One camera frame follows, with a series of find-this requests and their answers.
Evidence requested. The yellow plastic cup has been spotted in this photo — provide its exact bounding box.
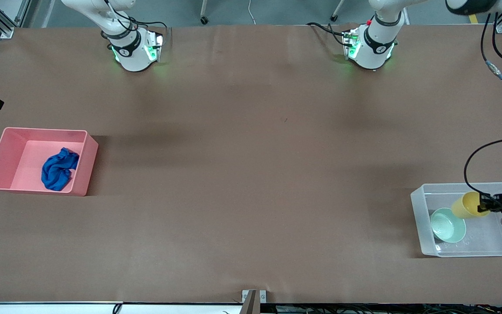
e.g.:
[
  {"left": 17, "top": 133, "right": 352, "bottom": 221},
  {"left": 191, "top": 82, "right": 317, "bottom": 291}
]
[{"left": 451, "top": 191, "right": 491, "bottom": 220}]

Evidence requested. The pale green bowl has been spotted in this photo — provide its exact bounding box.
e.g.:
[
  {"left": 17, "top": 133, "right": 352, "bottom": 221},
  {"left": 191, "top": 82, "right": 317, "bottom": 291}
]
[{"left": 430, "top": 208, "right": 468, "bottom": 244}]

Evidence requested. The blue cloth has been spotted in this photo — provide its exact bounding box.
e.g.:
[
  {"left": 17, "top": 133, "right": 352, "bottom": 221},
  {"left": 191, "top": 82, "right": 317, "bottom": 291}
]
[{"left": 41, "top": 147, "right": 80, "bottom": 192}]

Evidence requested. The clear plastic box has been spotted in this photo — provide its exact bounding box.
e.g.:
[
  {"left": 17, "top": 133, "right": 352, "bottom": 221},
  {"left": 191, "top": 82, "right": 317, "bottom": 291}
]
[{"left": 410, "top": 182, "right": 502, "bottom": 258}]

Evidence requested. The pink plastic bin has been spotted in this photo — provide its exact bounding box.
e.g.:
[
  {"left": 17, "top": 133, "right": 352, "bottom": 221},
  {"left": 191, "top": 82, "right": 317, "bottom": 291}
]
[{"left": 0, "top": 127, "right": 99, "bottom": 197}]

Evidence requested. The black right arm base cable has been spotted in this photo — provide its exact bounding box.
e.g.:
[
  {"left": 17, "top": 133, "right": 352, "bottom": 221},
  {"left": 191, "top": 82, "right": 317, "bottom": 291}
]
[{"left": 101, "top": 0, "right": 168, "bottom": 45}]

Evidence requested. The black arm base cable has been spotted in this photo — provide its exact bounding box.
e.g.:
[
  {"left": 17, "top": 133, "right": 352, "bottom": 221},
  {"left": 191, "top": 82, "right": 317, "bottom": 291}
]
[
  {"left": 101, "top": 0, "right": 168, "bottom": 45},
  {"left": 306, "top": 22, "right": 350, "bottom": 47}
]

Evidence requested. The white table edge rail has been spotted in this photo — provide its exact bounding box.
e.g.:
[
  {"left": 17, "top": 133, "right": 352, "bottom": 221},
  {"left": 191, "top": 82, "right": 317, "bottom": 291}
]
[{"left": 0, "top": 301, "right": 244, "bottom": 314}]

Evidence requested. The black left arm base cable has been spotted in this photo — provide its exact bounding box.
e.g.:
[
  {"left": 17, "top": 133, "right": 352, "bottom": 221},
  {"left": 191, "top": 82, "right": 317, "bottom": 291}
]
[{"left": 306, "top": 22, "right": 350, "bottom": 47}]

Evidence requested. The metal table edge bracket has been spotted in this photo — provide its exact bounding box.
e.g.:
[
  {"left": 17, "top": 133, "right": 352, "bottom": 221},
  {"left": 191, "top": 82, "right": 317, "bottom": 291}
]
[{"left": 241, "top": 290, "right": 267, "bottom": 314}]

